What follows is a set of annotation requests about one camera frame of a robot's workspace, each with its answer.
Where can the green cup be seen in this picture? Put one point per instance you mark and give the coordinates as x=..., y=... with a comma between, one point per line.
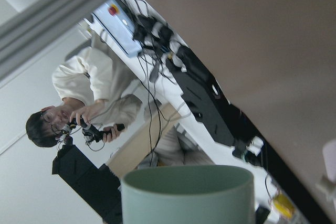
x=188, y=194

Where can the black controller device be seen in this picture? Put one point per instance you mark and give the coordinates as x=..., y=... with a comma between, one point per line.
x=226, y=123

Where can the person in white sweater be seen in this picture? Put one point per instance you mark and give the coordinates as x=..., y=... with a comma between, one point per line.
x=91, y=86

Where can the teach pendant with red button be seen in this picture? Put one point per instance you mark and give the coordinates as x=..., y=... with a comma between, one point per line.
x=118, y=25

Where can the yellow object on desk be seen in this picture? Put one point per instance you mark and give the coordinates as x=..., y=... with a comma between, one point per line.
x=283, y=206

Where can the aluminium frame bar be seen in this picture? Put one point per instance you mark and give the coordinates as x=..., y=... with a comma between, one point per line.
x=27, y=33

